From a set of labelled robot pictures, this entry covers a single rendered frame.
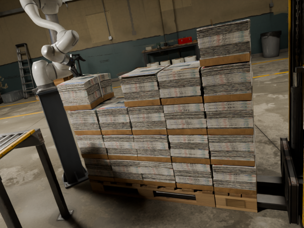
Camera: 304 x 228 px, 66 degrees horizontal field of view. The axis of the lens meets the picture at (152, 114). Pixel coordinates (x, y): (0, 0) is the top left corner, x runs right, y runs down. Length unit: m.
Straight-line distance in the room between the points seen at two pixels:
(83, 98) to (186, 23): 6.78
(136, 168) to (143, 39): 6.79
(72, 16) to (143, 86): 7.48
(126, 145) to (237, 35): 1.13
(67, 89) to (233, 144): 1.34
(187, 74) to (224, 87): 0.25
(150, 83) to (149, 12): 6.88
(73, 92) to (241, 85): 1.27
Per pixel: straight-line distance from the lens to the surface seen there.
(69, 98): 2.08
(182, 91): 1.58
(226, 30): 1.48
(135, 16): 8.49
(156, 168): 1.91
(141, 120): 1.77
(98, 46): 8.74
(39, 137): 1.97
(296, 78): 1.87
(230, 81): 1.50
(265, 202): 1.92
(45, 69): 2.40
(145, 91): 1.67
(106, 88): 2.17
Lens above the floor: 1.30
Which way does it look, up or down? 18 degrees down
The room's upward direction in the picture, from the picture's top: 11 degrees counter-clockwise
